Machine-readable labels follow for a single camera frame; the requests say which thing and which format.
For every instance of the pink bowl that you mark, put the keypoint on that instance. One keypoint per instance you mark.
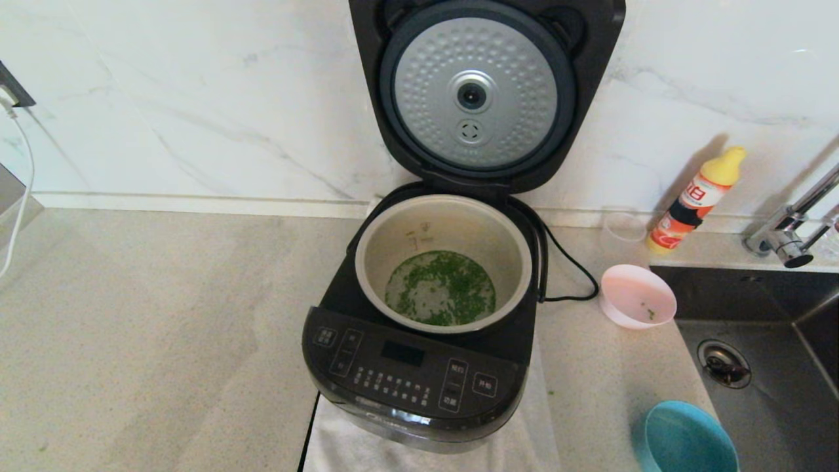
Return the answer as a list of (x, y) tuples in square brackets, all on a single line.
[(626, 292)]

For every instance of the black rice cooker lid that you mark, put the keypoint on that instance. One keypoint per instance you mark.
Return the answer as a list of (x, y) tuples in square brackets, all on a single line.
[(590, 39)]

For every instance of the blue bowl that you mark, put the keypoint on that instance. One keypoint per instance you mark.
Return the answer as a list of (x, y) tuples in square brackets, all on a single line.
[(688, 446)]

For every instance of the cream inner pot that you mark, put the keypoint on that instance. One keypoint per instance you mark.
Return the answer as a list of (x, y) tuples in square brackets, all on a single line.
[(452, 226)]

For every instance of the black rice cooker body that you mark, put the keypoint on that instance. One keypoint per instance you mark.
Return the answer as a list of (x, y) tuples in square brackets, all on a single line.
[(406, 373)]

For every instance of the clear glass cup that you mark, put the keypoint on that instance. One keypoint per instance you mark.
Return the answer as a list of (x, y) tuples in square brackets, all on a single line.
[(623, 226)]

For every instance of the white cloth mat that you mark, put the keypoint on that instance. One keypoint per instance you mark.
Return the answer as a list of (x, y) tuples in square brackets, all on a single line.
[(341, 452)]

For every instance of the black strip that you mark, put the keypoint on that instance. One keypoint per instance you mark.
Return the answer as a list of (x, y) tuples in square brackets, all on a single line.
[(307, 439)]

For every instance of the orange yellow detergent bottle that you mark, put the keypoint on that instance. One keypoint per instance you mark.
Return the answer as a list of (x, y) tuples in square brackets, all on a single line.
[(695, 196)]

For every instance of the steel sink drain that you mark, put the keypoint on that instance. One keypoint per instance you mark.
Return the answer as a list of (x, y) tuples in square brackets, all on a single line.
[(724, 362)]

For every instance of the chrome faucet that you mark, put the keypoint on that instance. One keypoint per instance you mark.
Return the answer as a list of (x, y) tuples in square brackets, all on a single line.
[(786, 246)]

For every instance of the steel sink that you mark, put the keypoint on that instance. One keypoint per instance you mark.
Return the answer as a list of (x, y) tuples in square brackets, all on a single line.
[(773, 419)]

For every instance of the grey wall outlet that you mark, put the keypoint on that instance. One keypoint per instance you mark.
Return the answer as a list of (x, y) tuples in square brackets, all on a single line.
[(13, 88)]

